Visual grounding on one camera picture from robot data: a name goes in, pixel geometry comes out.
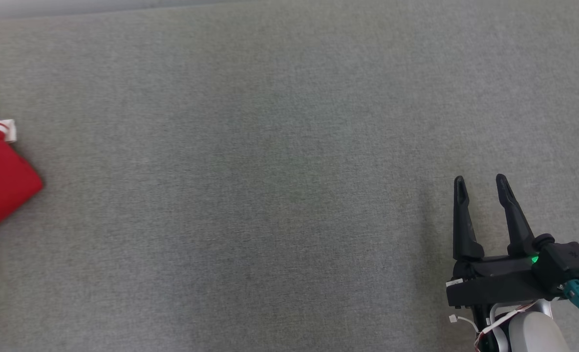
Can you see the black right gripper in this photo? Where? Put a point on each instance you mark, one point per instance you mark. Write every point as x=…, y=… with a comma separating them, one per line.
x=494, y=283

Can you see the red basketball jersey white trim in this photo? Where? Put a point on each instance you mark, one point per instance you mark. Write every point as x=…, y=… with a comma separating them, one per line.
x=1, y=181

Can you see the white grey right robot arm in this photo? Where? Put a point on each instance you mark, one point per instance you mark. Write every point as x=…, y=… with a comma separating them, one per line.
x=533, y=332

